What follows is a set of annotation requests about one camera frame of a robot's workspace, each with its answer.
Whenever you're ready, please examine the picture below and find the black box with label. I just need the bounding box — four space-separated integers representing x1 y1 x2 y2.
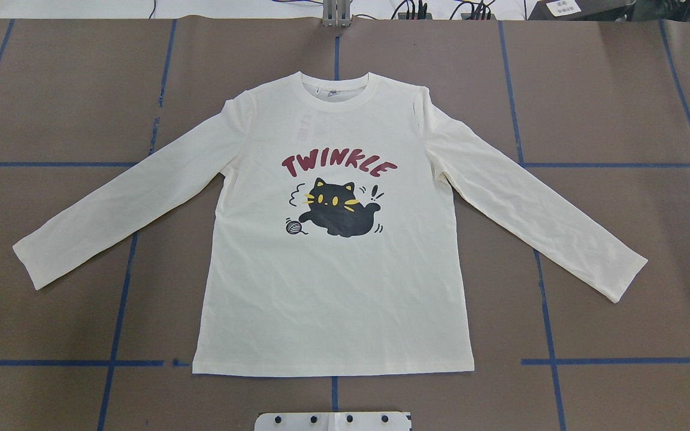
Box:
527 1 635 22

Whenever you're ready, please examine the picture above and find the grey aluminium frame post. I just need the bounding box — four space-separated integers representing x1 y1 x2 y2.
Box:
322 0 352 28

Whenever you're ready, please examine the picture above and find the cream long-sleeve cat shirt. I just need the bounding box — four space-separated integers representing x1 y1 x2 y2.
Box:
13 72 647 377

